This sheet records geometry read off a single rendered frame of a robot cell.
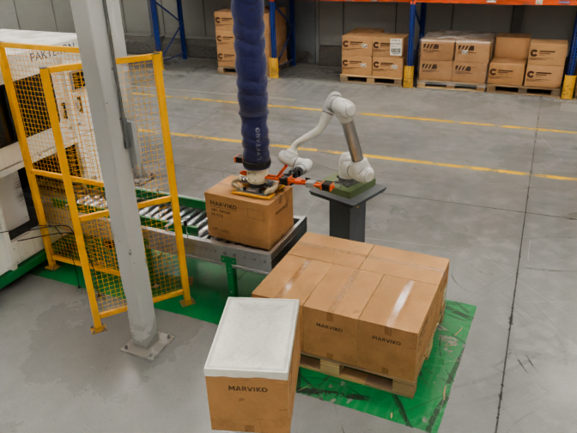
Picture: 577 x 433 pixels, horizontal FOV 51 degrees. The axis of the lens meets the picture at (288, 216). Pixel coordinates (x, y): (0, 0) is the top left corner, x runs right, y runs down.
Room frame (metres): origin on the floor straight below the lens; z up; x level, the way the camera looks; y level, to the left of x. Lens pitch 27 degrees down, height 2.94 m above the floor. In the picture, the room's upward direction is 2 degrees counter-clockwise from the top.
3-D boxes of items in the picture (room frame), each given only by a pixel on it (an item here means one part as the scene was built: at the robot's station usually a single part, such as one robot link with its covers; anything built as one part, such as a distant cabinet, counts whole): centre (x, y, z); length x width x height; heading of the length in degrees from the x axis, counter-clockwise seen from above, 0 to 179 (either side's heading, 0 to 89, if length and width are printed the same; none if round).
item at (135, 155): (3.82, 1.07, 1.62); 0.20 x 0.05 x 0.30; 64
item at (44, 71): (4.11, 1.22, 1.05); 0.87 x 0.10 x 2.10; 116
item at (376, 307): (3.76, -0.47, 0.34); 1.20 x 1.00 x 0.40; 64
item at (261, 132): (4.44, 0.24, 1.69); 0.22 x 0.22 x 1.04
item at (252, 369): (2.51, 0.19, 0.82); 0.60 x 0.40 x 0.40; 173
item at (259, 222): (4.48, 0.32, 0.75); 0.60 x 0.40 x 0.40; 61
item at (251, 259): (4.54, 1.20, 0.50); 2.31 x 0.05 x 0.19; 64
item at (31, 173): (4.71, 1.79, 1.05); 1.17 x 0.10 x 2.10; 64
